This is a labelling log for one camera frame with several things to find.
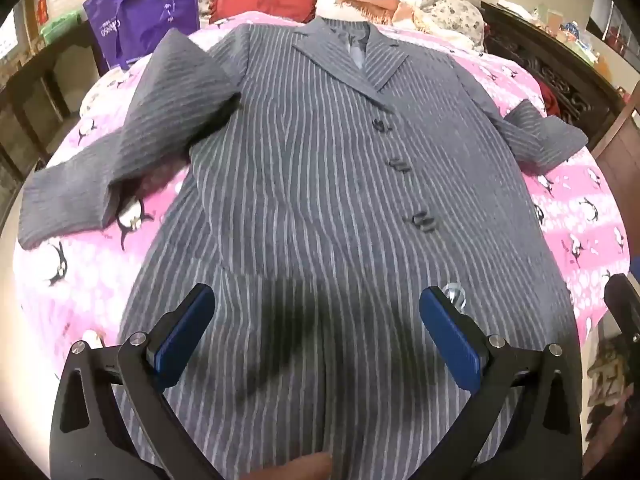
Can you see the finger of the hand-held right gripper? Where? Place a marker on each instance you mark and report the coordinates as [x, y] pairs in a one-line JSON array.
[[624, 305]]

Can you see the pink penguin blanket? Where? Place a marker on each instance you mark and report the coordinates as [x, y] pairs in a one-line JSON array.
[[575, 220]]

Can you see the wooden chair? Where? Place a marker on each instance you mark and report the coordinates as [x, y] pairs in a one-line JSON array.
[[620, 150]]

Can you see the grey striped coat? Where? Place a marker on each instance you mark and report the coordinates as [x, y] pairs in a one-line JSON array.
[[300, 185]]

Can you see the purple bag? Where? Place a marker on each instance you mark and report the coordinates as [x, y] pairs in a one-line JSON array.
[[145, 10]]

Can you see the green bag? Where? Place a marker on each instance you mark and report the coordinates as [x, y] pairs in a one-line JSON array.
[[60, 27]]

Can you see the red cloth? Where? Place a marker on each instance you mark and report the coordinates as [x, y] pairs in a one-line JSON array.
[[551, 100]]

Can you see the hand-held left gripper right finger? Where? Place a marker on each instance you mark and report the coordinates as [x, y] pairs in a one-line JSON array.
[[450, 335]]

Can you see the orange fringed cloth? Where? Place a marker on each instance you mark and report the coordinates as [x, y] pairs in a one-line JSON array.
[[395, 7]]

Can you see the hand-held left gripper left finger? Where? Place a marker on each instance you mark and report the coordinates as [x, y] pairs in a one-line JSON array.
[[186, 332]]

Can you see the dark carved wooden headboard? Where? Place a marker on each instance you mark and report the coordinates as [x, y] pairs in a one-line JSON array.
[[550, 60]]

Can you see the dark wooden table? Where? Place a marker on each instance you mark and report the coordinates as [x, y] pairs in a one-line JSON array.
[[30, 90]]

